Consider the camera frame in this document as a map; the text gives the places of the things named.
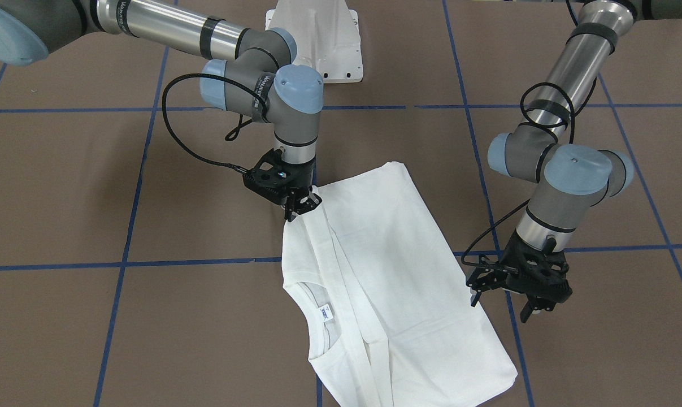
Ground white long-sleeve printed t-shirt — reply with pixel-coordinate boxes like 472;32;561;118
281;162;517;406

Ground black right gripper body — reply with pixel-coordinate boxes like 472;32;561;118
280;159;316;207

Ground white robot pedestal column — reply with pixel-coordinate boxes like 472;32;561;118
265;1;364;84

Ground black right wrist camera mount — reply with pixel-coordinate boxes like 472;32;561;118
242;149;290;206

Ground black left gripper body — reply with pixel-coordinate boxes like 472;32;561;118
500;232;573;304

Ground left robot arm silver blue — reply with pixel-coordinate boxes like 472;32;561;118
466;1;682;322

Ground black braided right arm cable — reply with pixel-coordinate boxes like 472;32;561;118
161;73;273;172

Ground brown paper table mat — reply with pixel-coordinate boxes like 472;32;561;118
0;1;682;406

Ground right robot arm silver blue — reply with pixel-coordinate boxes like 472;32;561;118
0;1;324;221

